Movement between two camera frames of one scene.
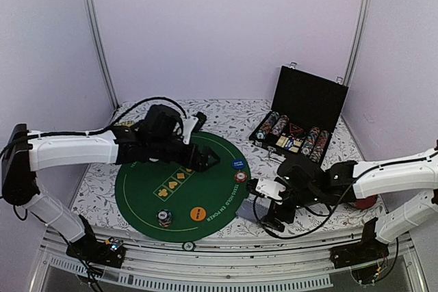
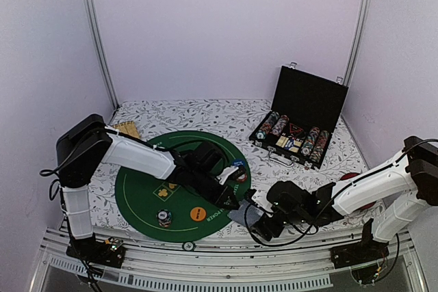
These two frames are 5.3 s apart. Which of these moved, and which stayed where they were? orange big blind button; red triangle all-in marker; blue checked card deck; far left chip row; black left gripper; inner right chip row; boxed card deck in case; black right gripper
Moved: black left gripper; blue checked card deck; black right gripper
Stayed: orange big blind button; inner right chip row; boxed card deck in case; red triangle all-in marker; far left chip row
